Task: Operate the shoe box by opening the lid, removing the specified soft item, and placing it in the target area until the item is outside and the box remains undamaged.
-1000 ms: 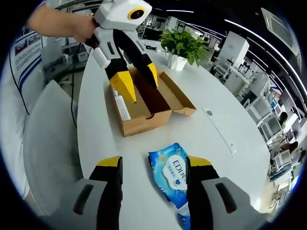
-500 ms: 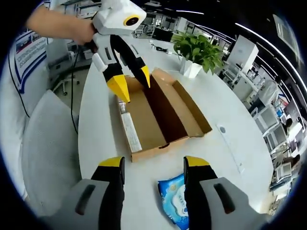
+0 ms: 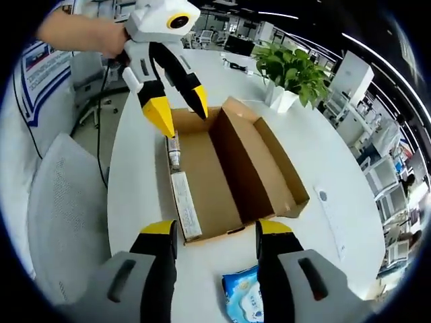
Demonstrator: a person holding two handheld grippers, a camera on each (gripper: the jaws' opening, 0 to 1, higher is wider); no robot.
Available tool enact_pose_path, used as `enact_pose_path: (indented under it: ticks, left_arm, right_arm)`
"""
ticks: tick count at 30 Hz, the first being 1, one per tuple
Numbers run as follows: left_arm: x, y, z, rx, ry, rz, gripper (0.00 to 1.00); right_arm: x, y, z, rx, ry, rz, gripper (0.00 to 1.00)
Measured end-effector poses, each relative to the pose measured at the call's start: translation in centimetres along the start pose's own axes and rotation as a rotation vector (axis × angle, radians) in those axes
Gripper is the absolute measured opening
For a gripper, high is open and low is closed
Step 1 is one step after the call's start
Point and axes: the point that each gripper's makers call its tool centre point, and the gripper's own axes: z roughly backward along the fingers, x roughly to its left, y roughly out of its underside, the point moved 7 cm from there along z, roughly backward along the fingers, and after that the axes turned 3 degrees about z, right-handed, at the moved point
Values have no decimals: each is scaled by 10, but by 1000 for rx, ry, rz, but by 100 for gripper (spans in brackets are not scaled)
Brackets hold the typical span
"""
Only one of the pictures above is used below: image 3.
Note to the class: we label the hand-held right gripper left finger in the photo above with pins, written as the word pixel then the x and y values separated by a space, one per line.
pixel 158 269

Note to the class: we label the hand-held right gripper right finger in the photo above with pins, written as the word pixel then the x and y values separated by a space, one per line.
pixel 276 269

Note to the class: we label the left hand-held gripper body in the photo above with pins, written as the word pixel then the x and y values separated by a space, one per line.
pixel 151 20

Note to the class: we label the blue soft wet wipes pack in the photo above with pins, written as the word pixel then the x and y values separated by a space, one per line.
pixel 242 296

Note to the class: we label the white bottle clear cap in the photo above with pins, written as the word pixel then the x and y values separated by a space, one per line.
pixel 174 151

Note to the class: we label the brown cardboard shoe box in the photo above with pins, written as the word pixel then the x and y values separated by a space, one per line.
pixel 208 175

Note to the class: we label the person's left hand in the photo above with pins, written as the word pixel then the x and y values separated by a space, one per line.
pixel 116 40

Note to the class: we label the black desktop monitor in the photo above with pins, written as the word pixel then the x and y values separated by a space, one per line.
pixel 239 45

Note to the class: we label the long white carton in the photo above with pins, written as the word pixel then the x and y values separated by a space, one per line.
pixel 185 202

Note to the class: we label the white power strip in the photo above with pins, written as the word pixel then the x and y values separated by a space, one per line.
pixel 331 222

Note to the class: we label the green plant in white pot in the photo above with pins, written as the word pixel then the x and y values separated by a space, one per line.
pixel 289 67

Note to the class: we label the grey mesh office chair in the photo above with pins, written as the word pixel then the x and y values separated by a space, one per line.
pixel 67 202

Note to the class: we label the white blue display board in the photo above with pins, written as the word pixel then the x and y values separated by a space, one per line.
pixel 43 77

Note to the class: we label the white office chair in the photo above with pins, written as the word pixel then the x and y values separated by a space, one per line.
pixel 392 203
pixel 382 175

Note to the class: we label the person's white shirt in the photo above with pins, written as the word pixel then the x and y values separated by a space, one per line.
pixel 17 188

